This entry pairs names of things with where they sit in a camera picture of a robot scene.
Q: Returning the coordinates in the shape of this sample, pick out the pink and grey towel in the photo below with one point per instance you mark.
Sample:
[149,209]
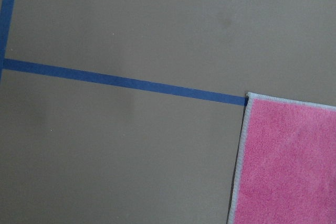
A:
[285,167]

